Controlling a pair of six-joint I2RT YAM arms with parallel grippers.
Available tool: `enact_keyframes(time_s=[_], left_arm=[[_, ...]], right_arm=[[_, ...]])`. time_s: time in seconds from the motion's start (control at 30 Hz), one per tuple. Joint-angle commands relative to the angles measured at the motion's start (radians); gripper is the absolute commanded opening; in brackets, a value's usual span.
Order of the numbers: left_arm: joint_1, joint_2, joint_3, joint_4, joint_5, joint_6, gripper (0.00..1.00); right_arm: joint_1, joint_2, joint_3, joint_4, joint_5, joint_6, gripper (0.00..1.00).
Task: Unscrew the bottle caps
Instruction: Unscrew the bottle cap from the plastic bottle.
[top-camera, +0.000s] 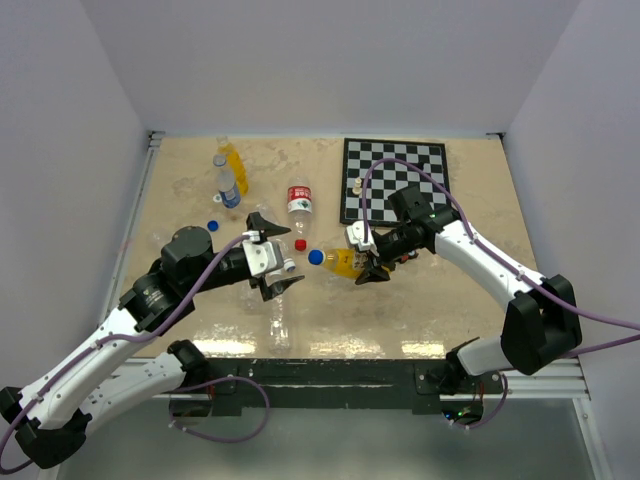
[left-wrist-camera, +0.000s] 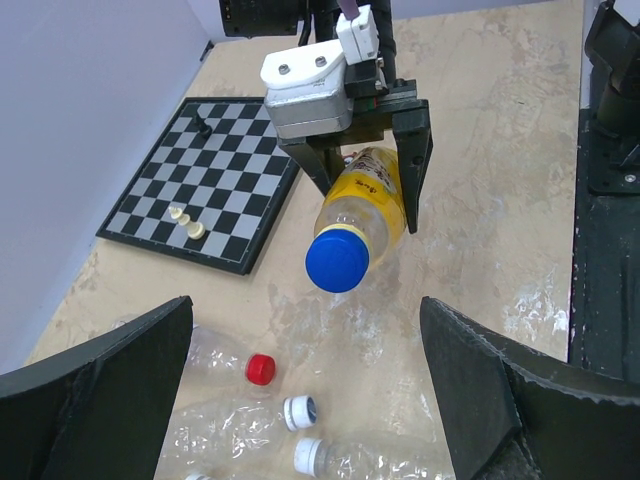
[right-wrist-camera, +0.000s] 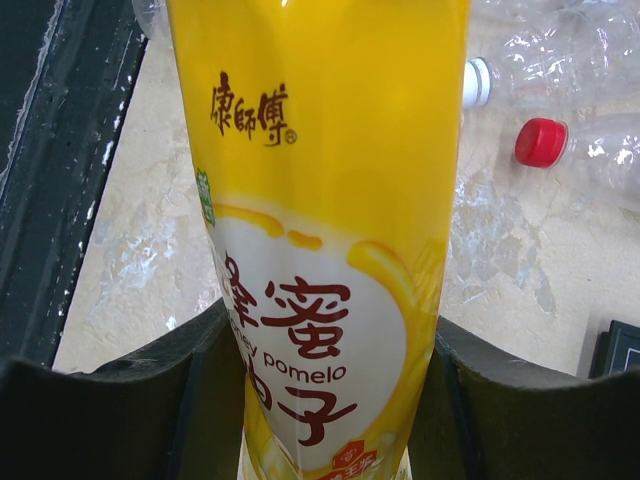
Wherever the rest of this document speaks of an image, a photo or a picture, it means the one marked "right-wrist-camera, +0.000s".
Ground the black base frame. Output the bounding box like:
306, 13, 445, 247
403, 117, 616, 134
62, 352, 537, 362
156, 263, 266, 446
1, 1, 147, 367

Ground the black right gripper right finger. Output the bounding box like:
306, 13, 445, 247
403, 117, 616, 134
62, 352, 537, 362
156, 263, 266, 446
408, 318, 639, 479

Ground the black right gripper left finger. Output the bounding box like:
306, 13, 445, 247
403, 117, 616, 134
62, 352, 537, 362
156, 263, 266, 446
1, 302, 245, 479

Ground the red label clear bottle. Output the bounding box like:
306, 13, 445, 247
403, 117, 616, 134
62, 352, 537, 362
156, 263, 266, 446
514, 113, 639, 212

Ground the long clear crushed bottle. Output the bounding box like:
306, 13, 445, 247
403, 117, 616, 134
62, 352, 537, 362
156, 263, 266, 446
131, 0, 171, 43

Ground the clear crushed bottle middle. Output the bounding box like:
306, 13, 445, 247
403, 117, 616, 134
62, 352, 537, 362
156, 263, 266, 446
462, 1, 639, 110

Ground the black white chessboard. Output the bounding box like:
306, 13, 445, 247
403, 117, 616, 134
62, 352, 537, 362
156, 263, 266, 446
589, 320, 640, 379

